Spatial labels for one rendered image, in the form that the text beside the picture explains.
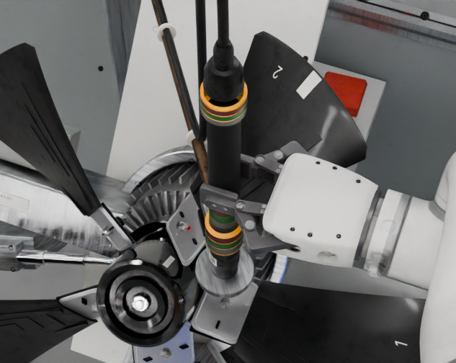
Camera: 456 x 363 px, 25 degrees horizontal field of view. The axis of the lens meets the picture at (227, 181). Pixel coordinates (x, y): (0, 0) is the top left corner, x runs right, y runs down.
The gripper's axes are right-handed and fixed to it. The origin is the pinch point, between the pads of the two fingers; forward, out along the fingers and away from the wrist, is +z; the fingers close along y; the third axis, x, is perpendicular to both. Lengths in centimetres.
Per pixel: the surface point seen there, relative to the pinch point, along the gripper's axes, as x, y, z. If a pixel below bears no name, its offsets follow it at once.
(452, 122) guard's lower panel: -74, 70, -21
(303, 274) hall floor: -149, 67, 3
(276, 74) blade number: -9.1, 21.6, 1.5
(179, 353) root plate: -39.3, -5.0, 4.6
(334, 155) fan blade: -8.6, 12.6, -8.6
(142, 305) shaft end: -26.7, -5.2, 9.1
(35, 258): -39.4, 1.2, 28.9
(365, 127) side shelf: -63, 56, -6
